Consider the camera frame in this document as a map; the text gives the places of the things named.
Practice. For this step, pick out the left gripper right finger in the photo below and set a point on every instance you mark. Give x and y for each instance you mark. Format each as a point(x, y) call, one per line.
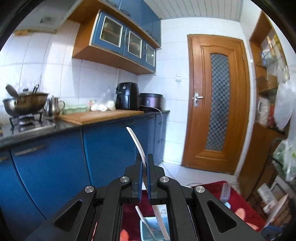
point(194, 213)

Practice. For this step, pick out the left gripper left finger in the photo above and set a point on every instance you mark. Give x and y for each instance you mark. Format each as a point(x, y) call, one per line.
point(94, 213)

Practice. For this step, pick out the stainless steel knife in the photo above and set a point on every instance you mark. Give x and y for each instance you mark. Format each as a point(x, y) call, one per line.
point(144, 162)

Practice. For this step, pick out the stainless steel fork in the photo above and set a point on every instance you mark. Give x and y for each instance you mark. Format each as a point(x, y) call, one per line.
point(225, 194)

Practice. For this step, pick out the beige chopstick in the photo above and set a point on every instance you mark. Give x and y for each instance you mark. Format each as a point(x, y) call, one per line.
point(144, 222)

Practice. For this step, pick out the blue kitchen base cabinets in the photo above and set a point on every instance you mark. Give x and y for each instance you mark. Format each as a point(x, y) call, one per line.
point(40, 172)

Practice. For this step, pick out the light blue chopsticks box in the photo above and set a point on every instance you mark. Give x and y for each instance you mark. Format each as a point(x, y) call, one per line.
point(145, 234)

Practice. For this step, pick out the white power strip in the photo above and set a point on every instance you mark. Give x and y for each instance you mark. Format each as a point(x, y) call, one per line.
point(268, 198)

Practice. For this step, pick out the wooden cutting board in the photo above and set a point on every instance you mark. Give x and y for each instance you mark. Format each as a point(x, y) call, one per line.
point(90, 117)

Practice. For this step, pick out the green ceramic dish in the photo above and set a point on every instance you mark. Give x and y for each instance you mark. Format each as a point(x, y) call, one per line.
point(75, 109)

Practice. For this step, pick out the bag of white buns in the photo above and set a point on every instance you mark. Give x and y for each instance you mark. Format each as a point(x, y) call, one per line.
point(104, 103)

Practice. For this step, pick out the gas stove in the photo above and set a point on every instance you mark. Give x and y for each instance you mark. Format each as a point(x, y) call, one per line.
point(30, 123)

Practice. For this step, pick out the stainless steel kettle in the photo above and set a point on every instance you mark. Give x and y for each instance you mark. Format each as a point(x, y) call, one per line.
point(54, 106)

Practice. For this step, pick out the dark rice cooker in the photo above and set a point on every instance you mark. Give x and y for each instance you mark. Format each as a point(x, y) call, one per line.
point(150, 100)

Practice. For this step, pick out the wooden door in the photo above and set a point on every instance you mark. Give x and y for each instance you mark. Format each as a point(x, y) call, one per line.
point(216, 129)

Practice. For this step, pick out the black air fryer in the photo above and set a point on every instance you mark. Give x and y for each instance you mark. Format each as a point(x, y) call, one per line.
point(127, 96)

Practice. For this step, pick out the steel wok with ladle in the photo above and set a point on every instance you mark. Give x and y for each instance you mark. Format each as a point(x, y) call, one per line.
point(24, 103)

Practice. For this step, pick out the white plastic bag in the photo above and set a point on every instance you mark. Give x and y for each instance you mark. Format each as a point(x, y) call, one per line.
point(284, 103)

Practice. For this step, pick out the range hood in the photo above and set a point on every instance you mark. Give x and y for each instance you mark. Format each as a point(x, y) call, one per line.
point(48, 16)

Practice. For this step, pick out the silver door handle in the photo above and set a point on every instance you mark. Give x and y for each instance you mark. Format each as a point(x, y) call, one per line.
point(196, 99)

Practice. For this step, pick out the blue wall cabinets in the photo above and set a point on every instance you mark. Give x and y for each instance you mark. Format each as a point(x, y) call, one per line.
point(120, 34)

